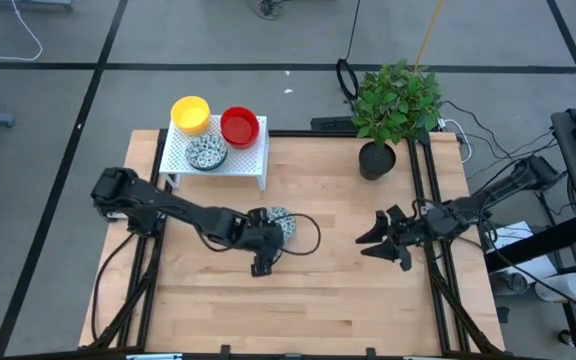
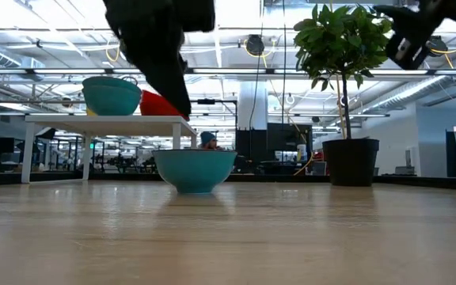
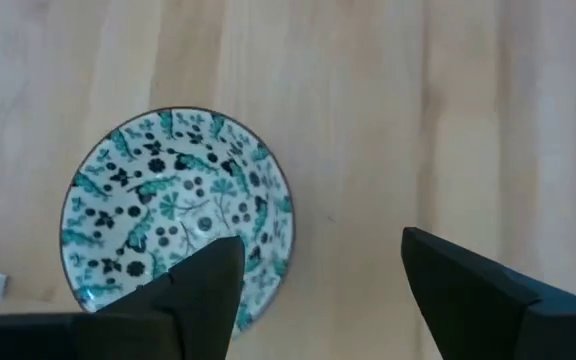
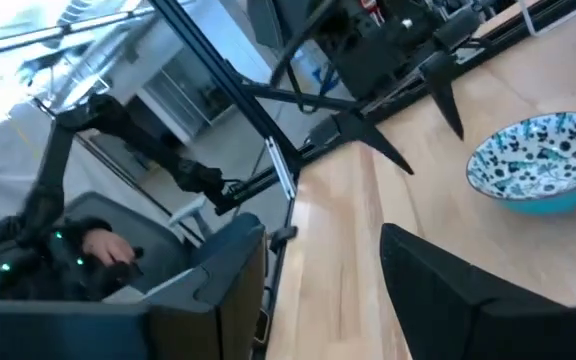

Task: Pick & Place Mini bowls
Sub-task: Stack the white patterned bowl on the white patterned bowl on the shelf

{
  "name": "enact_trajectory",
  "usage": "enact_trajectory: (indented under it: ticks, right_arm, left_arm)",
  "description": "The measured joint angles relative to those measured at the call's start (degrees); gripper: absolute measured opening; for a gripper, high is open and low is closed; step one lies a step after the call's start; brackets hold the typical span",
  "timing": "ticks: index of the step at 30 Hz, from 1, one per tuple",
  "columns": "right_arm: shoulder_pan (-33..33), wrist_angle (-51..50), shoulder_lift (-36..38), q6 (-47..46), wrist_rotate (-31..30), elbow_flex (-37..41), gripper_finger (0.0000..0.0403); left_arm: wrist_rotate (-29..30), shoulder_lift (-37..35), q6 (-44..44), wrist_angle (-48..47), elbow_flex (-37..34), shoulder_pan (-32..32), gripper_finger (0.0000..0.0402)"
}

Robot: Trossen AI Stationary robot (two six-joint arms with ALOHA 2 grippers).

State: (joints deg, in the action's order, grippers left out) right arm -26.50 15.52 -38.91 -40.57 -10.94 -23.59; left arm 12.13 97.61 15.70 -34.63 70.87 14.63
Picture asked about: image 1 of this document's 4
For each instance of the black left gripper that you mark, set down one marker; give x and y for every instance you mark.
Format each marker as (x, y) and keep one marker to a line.
(260, 242)

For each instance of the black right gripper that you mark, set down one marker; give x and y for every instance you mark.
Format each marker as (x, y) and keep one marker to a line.
(410, 230)

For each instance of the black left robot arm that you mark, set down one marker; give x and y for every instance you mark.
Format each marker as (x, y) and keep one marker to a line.
(178, 207)

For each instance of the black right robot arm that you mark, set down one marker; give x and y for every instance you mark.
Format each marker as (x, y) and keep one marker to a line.
(493, 197)

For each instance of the white perforated metal shelf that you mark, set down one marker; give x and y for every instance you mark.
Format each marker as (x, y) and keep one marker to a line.
(248, 162)

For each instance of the black plant pot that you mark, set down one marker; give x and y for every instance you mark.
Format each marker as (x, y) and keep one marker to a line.
(375, 161)

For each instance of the black power box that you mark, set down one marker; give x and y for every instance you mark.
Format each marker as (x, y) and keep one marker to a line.
(330, 124)

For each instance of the green leafy plant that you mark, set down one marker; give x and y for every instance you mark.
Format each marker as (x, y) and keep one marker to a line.
(398, 105)

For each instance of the white paper sheet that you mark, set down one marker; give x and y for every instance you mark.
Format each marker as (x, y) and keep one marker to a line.
(538, 267)

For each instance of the black desk beam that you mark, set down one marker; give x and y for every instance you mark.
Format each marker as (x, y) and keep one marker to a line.
(543, 245)

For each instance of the black chair base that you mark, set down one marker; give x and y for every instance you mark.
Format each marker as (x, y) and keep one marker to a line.
(267, 7)

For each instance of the black camera clamp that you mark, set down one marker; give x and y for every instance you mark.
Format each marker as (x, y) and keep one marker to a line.
(225, 350)
(370, 352)

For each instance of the black aluminium table frame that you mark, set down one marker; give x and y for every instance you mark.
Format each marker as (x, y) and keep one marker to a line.
(148, 280)

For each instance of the silver bracket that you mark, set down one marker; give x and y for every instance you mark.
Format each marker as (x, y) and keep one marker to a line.
(154, 356)

